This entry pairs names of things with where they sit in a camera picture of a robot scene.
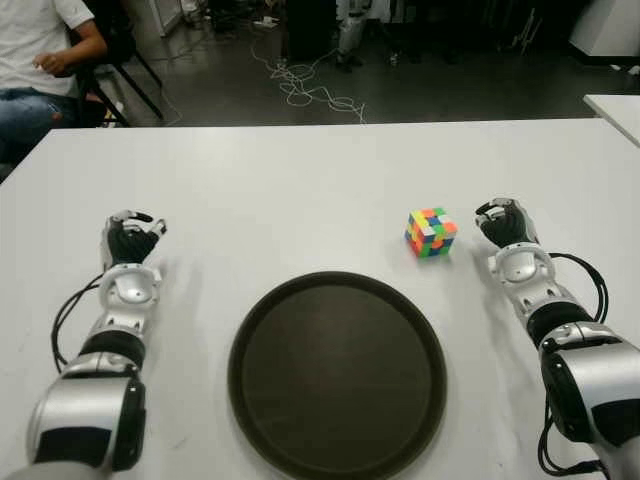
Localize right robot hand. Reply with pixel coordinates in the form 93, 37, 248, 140
473, 197, 543, 249

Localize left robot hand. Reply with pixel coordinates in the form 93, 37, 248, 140
99, 208, 169, 269

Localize multicoloured Rubik's cube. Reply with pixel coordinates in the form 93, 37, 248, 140
403, 205, 460, 262

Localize round dark brown plate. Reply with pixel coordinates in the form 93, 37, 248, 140
227, 270, 449, 480

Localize white neighbouring table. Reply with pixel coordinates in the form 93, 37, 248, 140
582, 93, 640, 151

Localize black metal chair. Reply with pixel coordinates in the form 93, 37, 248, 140
64, 0, 166, 128

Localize white cabinet with dark base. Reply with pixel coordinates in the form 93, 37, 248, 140
567, 0, 640, 59

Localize seated person in white shirt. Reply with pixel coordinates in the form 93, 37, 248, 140
0, 0, 109, 166

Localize white cabinet with metal edge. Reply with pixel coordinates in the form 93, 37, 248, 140
119, 0, 184, 39

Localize silver humanoid robot legs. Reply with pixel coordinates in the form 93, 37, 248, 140
334, 0, 367, 72

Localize tall black box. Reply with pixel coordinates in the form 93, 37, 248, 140
284, 0, 342, 62

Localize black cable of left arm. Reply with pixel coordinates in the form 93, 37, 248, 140
52, 272, 107, 374

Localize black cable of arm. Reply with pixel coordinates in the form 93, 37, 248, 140
537, 252, 611, 474
52, 272, 107, 374

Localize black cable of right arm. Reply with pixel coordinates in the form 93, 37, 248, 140
537, 252, 611, 474

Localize tangled white floor cable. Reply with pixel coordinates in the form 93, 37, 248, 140
248, 33, 368, 124

